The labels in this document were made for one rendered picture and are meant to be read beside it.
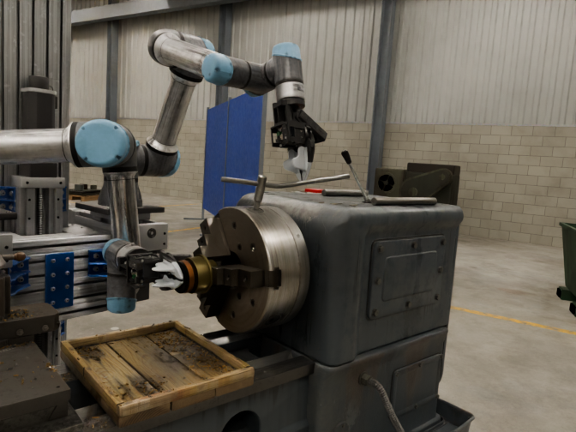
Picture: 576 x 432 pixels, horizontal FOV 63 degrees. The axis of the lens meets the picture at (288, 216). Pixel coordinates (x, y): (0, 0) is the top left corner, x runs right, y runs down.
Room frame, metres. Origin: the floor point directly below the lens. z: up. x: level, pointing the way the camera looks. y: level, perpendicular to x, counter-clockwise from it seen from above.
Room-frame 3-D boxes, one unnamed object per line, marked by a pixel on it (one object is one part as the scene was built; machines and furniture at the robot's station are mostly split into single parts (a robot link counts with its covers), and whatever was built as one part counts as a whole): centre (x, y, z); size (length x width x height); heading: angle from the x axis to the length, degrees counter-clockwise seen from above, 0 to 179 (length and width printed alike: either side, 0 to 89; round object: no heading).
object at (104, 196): (1.69, 0.60, 1.21); 0.15 x 0.15 x 0.10
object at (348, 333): (1.47, -0.19, 1.06); 0.59 x 0.48 x 0.39; 131
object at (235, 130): (8.07, 1.10, 1.18); 4.12 x 0.80 x 2.35; 20
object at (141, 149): (1.69, 0.60, 1.33); 0.13 x 0.12 x 0.14; 134
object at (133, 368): (1.02, 0.28, 0.89); 0.36 x 0.30 x 0.04; 41
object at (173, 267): (1.04, 0.27, 1.10); 0.09 x 0.06 x 0.03; 41
